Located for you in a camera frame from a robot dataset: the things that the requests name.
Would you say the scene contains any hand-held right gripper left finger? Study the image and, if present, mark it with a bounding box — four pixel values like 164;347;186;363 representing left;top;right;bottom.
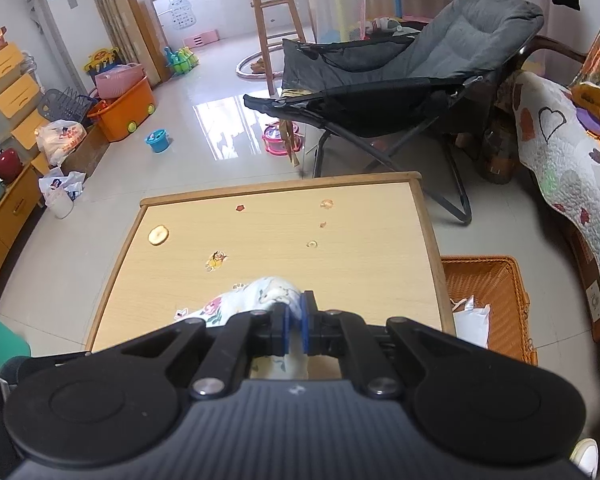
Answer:
111;302;294;402

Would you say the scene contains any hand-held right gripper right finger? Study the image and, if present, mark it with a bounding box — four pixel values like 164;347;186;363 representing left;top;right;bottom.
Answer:
301;290;487;402

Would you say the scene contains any white floral baby shirt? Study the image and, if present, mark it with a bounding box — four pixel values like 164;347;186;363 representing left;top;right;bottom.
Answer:
172;276;311;381

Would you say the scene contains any orange wicker basket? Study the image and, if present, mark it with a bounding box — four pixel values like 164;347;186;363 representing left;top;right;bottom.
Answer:
440;255;539;367

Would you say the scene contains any white cloth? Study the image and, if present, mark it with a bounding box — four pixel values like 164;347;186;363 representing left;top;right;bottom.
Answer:
449;295;492;350

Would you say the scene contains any pink toy bucket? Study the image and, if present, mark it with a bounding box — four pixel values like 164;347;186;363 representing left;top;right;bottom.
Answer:
261;122;303;157

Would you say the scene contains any blue toy bucket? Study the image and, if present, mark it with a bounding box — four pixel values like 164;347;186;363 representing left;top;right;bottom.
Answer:
145;129;171;154

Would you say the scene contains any plastic jar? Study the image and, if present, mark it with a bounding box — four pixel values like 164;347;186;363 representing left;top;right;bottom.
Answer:
481;127;517;184

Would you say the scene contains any grey folding lounge chair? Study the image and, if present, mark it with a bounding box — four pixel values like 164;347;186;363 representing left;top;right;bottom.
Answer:
243;0;545;224

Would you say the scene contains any white hula hoop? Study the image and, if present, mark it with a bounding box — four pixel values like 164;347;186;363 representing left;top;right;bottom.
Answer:
235;42;306;83

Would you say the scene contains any white blue-print plastic bag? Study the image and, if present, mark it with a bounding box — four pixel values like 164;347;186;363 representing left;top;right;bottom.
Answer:
38;170;87;220

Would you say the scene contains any brown cardboard box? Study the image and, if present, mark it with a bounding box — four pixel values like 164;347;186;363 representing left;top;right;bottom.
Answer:
60;124;112;181

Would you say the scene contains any orange wheeled storage box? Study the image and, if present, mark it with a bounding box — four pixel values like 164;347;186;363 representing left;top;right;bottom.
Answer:
87;77;157;143

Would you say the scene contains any green plastic bucket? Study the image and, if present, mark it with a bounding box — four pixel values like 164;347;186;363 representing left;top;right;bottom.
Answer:
0;310;32;372

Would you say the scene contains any printed cardboard box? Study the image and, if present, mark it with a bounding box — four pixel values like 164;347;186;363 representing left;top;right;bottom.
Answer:
562;217;600;343

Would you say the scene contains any set of toy bowling pins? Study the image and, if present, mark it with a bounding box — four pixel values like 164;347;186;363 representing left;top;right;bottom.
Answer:
163;46;201;77

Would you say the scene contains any red-print plastic bag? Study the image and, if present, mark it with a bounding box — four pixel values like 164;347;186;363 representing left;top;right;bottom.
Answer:
35;120;88;167

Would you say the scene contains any pink plastic basket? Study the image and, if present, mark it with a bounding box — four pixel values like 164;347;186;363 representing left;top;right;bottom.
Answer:
95;63;147;100

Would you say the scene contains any pink step stool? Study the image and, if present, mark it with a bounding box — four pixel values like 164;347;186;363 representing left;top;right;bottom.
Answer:
182;31;220;49

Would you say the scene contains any heart-print quilted blanket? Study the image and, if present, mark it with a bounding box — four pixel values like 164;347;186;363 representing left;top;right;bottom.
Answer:
510;71;600;306

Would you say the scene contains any white shoe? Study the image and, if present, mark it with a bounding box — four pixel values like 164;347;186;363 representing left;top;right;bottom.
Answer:
569;437;600;479

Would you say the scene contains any white grey plush toy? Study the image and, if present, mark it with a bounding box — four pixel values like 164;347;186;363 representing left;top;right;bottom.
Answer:
367;16;406;35

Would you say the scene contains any black dish rack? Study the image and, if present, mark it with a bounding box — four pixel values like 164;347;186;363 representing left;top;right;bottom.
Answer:
37;87;100;123

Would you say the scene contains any wooden bar stool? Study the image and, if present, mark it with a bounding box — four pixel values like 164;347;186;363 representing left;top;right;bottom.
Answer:
244;0;312;96

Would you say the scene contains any red apple-shaped container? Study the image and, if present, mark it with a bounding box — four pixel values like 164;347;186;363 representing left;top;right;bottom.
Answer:
0;147;24;184

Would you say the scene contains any yellow toy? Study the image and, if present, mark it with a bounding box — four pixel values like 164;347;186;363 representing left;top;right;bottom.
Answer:
82;46;121;75

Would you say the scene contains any purple toy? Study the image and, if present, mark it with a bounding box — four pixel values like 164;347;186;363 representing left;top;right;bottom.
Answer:
577;110;600;136

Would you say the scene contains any beige curtain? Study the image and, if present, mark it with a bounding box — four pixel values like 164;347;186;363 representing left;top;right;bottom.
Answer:
82;0;153;86

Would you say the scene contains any yellow drawer cabinet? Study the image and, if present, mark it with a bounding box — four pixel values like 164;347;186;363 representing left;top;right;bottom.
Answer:
0;27;48;153

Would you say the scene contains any brown white plush toy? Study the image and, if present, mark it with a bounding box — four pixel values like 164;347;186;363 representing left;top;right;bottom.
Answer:
570;82;600;142

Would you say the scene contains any white standing air conditioner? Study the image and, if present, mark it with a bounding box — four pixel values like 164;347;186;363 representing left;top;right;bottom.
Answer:
29;0;123;98

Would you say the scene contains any braided rope tassel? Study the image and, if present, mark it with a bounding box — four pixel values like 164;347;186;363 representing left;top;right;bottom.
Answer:
278;119;304;170

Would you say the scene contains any wall chart poster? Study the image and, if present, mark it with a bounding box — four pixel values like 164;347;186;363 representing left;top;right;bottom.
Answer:
168;0;197;29

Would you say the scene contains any wooden door frame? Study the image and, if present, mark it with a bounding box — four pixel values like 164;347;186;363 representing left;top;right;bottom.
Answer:
122;0;168;88

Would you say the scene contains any dark wooden armchair frame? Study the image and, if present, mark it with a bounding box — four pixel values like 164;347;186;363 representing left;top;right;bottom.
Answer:
517;34;590;68

